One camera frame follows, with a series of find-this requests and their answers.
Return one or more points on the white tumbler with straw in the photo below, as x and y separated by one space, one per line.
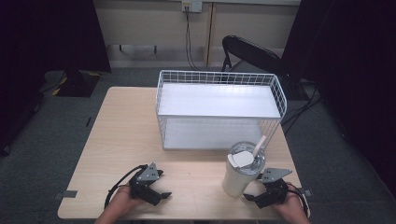
236 177

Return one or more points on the white wall socket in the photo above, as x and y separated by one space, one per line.
192 5

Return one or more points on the grey tape strip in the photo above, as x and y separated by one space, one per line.
307 192
66 194

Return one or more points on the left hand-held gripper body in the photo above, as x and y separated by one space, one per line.
148 174

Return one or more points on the person's right hand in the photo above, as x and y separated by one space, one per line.
291 205

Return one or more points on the black folding chair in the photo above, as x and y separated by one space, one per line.
252 53

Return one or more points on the person's left hand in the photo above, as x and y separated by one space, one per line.
120 200

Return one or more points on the dark stand base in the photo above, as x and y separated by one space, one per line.
74 82

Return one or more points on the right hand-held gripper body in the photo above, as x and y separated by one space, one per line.
274 174

